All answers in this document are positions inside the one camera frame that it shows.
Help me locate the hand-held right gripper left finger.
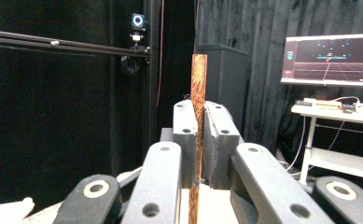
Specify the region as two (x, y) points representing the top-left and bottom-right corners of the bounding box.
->
(121, 99), (199, 224)

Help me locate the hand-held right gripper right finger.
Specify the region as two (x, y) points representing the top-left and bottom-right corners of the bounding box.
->
(204, 101), (334, 224)

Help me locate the brown wooden chopstick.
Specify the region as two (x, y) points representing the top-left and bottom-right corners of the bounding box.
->
(188, 53), (208, 224)

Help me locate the white desk stand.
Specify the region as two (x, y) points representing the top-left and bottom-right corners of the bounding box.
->
(290, 104), (363, 185)

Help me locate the tall black cabinet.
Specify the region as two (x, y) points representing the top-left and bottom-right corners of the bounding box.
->
(195, 43), (252, 132)

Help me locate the flat white box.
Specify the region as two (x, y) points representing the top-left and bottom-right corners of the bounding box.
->
(303, 97), (342, 110)

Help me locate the computer monitor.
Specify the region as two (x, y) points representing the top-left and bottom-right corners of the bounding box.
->
(280, 33), (363, 89)

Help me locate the dark curtain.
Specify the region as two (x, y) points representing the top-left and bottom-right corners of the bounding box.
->
(197, 0), (363, 157)

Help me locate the white hanging cable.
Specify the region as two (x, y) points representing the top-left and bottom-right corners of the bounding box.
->
(286, 116), (309, 173)

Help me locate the black metal post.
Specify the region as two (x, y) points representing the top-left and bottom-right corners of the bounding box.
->
(143, 0), (162, 147)

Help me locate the thin red cable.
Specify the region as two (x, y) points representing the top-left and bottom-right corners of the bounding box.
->
(156, 0), (165, 108)

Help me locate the small camera with blue ring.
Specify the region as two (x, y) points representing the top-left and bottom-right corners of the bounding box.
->
(131, 12), (147, 32)

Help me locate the black metal rail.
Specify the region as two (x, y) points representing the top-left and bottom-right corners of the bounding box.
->
(0, 28), (151, 59)

